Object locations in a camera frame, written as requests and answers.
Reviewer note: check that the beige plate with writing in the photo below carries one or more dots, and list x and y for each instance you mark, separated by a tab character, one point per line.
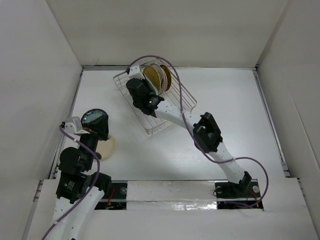
105	149

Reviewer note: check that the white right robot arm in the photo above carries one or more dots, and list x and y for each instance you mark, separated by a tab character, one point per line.
202	128

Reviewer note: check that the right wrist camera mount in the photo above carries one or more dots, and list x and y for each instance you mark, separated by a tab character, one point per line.
134	72

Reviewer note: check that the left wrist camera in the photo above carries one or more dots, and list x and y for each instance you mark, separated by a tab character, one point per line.
73	125

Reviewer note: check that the yellow patterned plate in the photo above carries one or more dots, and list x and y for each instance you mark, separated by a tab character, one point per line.
168	76

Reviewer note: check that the blue and white plate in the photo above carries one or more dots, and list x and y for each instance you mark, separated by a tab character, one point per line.
91	115

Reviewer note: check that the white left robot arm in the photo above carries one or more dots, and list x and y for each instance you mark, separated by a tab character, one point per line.
78	193

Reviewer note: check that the white plate red pattern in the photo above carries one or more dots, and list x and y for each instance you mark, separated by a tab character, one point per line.
162	77

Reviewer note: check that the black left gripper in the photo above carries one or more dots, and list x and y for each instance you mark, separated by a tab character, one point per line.
100	126

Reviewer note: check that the silver wire dish rack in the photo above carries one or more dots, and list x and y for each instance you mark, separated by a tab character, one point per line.
150	124

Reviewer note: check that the woven bamboo round plate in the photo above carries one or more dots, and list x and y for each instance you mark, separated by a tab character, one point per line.
151	73

